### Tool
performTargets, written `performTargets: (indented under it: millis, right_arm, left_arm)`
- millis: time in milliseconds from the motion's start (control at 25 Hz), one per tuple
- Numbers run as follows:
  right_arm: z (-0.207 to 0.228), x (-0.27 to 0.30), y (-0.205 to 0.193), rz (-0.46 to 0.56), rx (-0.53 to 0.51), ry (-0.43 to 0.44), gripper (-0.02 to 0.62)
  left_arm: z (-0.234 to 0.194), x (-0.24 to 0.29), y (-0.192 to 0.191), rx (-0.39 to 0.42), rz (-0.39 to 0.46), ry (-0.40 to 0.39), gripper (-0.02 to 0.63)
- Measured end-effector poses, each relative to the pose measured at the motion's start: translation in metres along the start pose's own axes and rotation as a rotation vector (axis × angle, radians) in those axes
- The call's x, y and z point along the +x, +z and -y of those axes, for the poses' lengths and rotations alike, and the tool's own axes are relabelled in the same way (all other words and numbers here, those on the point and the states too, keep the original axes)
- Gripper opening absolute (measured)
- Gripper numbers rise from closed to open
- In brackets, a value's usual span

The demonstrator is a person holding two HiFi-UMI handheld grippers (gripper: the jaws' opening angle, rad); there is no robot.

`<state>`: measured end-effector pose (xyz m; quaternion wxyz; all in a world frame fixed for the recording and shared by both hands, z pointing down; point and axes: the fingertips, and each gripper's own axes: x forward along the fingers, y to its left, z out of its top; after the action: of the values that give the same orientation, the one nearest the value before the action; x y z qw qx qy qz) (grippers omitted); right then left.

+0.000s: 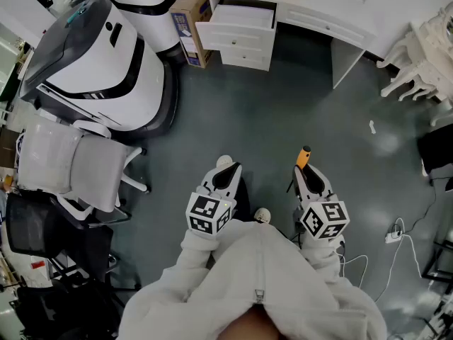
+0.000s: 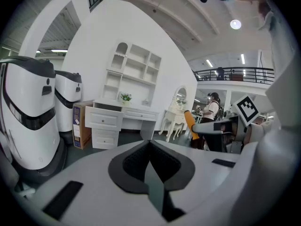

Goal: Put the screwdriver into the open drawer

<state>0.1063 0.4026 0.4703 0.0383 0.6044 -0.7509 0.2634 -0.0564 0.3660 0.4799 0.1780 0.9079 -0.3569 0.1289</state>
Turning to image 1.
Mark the black cable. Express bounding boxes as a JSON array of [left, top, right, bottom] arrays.
[[392, 181, 447, 236]]

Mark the brown cardboard box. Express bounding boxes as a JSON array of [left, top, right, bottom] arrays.
[[168, 0, 217, 69]]

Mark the person's left forearm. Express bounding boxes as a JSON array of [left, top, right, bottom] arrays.
[[176, 227, 227, 274]]

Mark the white cable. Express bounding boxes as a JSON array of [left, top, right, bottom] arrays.
[[338, 217, 424, 303]]

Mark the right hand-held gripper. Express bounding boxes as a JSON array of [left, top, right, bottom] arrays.
[[292, 164, 351, 241]]

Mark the white ornate chair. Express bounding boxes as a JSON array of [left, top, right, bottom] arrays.
[[376, 4, 453, 103]]

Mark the black metal frame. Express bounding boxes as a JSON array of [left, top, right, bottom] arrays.
[[420, 238, 453, 283]]

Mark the person's right forearm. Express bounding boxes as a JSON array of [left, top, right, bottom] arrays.
[[299, 235, 345, 280]]

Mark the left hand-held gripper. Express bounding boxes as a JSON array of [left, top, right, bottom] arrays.
[[185, 161, 243, 239]]

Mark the white drawer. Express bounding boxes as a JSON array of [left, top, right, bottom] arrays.
[[195, 4, 277, 51]]

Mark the orange handled screwdriver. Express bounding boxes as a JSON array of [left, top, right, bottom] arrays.
[[285, 145, 313, 194]]

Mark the person's white jacket torso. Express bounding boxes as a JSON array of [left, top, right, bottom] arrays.
[[118, 220, 389, 340]]

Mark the person's right shoe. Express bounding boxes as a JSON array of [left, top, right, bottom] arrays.
[[253, 207, 273, 224]]

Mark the white desk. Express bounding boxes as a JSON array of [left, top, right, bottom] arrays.
[[206, 0, 378, 90]]

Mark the black mesh office chair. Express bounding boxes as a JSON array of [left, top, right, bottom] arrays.
[[5, 191, 132, 292]]

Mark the white machine with black stripe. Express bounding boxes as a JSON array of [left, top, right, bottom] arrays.
[[69, 0, 189, 64]]

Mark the black swivel chair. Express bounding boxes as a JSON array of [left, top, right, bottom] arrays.
[[13, 280, 122, 340]]

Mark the white office chair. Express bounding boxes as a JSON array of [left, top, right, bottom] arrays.
[[16, 118, 153, 222]]

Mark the black seat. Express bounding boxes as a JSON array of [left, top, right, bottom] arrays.
[[416, 123, 453, 177]]

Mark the large white and grey machine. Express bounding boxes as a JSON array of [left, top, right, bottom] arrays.
[[19, 0, 182, 138]]

